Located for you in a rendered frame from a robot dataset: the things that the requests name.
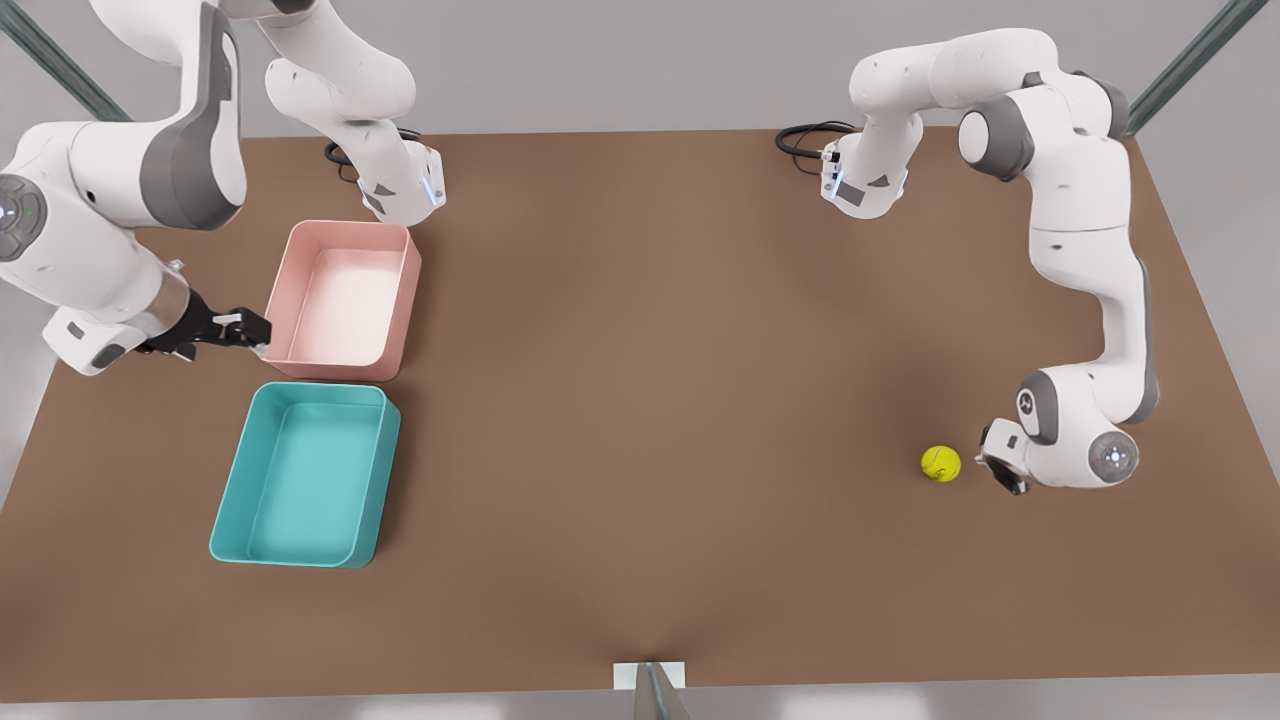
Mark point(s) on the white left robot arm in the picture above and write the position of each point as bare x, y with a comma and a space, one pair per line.
1085, 240

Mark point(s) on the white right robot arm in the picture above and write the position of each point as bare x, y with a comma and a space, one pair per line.
100, 180

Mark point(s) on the yellow tennis ball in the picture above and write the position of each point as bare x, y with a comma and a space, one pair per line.
940, 463

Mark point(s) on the pink plastic tray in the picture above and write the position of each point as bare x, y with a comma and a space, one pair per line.
345, 300

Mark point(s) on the teal plastic tray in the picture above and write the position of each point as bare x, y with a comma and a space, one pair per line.
310, 480

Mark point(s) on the silver frame post with foot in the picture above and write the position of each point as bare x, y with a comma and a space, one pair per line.
655, 690

